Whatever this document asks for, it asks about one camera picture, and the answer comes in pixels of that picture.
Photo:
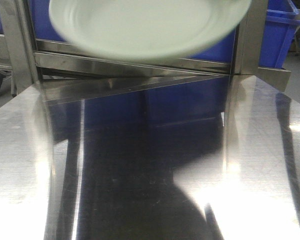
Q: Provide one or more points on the blue bin lower right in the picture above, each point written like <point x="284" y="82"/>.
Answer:
<point x="279" y="31"/>

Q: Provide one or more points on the stainless steel shelf rack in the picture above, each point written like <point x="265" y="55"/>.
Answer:
<point x="62" y="72"/>

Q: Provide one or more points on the pale green plate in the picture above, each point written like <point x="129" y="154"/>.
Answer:
<point x="145" y="31"/>

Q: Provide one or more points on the blue bin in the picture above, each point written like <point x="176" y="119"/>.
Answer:
<point x="279" y="31"/>
<point x="41" y="21"/>

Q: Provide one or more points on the blue bin lower left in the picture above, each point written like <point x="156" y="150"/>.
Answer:
<point x="41" y="21"/>

